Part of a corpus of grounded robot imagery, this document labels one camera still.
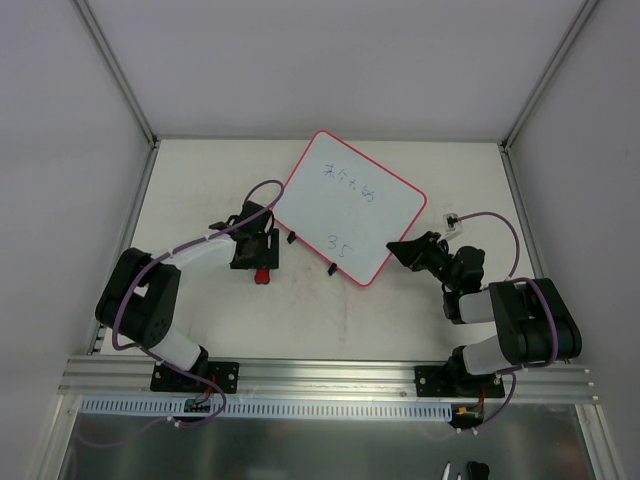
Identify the red whiteboard eraser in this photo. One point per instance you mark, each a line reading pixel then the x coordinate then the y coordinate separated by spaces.
pixel 262 276

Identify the left aluminium frame post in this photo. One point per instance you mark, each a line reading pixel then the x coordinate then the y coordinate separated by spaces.
pixel 90 21

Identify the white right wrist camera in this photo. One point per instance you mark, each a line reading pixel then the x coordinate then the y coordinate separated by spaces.
pixel 453 226

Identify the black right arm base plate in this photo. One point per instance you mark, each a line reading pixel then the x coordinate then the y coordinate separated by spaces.
pixel 437 381

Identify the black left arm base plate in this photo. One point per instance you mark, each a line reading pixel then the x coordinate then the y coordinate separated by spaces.
pixel 224 374

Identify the pink framed whiteboard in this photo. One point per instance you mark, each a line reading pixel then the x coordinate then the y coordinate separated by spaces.
pixel 347 207

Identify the aluminium frame post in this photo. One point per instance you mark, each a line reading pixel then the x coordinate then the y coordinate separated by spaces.
pixel 90 21
pixel 551 68

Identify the black object bottom edge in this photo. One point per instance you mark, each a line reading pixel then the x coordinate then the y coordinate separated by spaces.
pixel 478 470

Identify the aluminium mounting rail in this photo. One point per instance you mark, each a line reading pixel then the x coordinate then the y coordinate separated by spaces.
pixel 321 380

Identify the right aluminium frame post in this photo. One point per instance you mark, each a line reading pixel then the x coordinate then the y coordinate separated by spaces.
pixel 551 68

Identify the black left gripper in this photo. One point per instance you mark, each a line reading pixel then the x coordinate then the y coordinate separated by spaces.
pixel 273 248

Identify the slotted white cable duct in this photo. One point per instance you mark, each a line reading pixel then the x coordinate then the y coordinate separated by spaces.
pixel 269 409

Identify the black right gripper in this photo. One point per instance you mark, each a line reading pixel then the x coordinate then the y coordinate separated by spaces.
pixel 426 251

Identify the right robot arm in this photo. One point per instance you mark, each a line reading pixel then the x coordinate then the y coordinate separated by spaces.
pixel 534 327

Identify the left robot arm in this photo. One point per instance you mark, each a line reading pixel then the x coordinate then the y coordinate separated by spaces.
pixel 140 297

